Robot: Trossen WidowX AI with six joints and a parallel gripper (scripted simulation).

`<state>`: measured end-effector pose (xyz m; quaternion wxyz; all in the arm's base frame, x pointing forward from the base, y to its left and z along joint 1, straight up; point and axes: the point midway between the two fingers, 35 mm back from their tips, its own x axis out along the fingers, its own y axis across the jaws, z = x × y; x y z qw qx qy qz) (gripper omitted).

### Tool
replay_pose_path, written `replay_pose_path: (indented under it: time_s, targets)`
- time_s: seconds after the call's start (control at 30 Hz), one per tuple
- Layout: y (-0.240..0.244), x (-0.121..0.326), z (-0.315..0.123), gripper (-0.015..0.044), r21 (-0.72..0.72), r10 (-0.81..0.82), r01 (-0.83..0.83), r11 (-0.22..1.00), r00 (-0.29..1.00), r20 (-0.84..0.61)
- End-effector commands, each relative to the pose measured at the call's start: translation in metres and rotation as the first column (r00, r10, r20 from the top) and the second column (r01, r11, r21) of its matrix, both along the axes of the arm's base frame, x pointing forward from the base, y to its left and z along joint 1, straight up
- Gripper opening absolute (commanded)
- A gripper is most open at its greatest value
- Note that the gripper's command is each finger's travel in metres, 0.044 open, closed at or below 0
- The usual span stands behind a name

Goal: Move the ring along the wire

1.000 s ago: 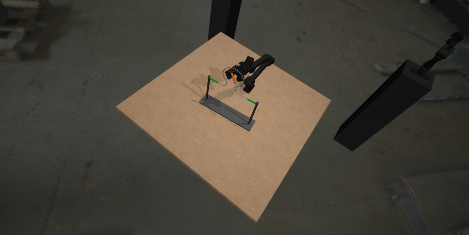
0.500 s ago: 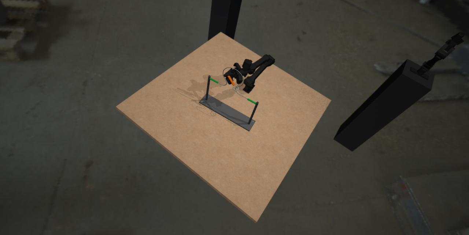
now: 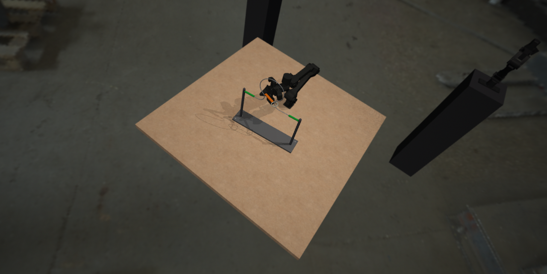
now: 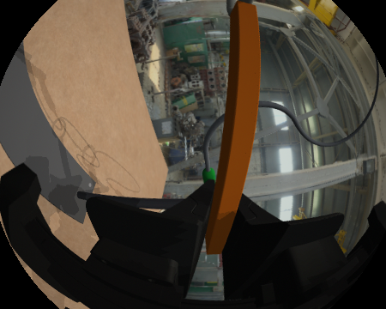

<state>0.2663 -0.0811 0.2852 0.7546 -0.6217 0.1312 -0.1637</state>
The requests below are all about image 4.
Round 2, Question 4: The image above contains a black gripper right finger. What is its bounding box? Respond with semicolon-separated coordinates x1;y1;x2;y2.
221;193;344;300

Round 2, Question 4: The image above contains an orange handle with grey loop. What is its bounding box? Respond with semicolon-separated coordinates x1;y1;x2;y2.
206;0;261;254

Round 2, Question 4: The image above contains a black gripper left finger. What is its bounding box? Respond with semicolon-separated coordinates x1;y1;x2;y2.
86;179;216;298

